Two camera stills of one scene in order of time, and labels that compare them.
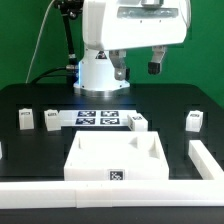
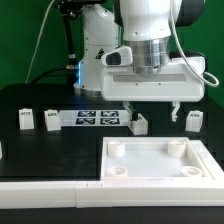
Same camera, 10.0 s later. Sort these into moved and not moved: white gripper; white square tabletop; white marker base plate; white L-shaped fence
Moved: white square tabletop; white gripper
Not moved: white marker base plate; white L-shaped fence
